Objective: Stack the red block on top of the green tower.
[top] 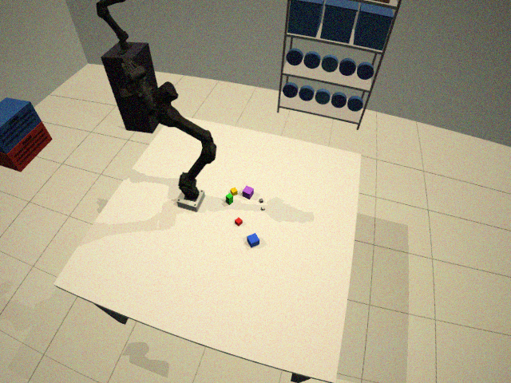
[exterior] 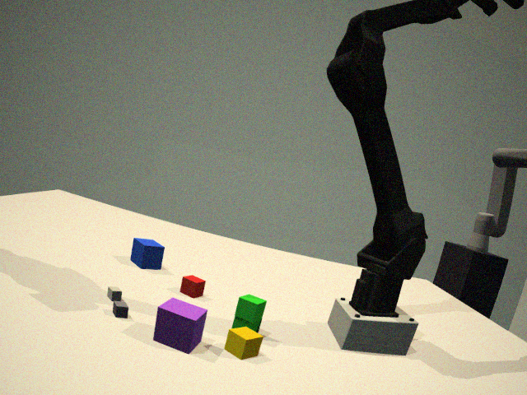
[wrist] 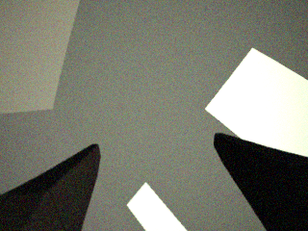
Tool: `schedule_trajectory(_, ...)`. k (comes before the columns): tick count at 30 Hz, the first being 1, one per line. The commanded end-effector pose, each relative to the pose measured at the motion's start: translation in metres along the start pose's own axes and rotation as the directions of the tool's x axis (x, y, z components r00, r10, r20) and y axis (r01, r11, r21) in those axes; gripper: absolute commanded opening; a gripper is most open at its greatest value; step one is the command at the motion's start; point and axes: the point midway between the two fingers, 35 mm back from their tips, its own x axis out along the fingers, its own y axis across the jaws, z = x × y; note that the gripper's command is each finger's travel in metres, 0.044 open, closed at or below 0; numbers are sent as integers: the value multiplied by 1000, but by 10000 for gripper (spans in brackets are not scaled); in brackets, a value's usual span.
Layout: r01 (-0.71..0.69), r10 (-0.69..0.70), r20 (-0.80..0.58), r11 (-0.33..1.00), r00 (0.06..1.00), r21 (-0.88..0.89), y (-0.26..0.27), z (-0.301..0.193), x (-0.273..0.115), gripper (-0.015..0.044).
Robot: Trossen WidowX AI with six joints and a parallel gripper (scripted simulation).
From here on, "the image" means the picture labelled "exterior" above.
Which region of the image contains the purple block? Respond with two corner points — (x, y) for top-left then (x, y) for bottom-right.
(153, 298), (208, 354)

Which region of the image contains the green block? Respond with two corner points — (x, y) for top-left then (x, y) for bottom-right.
(232, 316), (262, 333)
(234, 295), (267, 323)

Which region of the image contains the blue block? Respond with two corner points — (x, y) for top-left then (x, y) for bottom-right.
(130, 238), (165, 270)

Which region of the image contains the yellow block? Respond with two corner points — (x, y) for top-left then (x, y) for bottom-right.
(224, 327), (264, 360)

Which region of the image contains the red block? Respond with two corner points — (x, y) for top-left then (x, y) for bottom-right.
(180, 275), (206, 298)

